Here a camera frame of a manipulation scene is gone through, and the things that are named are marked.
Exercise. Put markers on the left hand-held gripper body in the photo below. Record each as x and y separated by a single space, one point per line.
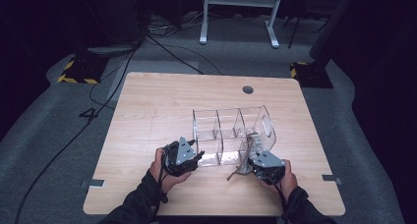
178 166

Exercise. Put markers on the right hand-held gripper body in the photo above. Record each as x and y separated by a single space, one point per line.
267 166

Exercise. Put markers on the grey striped cloth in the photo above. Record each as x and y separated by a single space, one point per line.
243 166

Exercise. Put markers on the clear acrylic divided organizer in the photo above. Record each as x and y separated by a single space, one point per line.
229 122

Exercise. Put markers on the person's left hand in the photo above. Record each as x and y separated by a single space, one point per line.
160 179

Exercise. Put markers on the person's right hand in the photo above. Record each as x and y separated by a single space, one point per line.
290 184

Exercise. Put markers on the black yellow striped stand base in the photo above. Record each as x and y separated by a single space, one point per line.
83 70
311 76

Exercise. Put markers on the grey flat stand foot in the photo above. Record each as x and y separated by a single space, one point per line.
111 50

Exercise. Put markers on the black tripod stand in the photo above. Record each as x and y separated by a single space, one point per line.
294 34

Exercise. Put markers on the dark cabinet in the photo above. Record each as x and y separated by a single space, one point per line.
118 14

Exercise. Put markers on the dark slanted pole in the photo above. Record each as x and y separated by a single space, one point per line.
331 27

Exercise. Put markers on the metal table bracket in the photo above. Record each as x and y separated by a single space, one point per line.
93 183
331 179

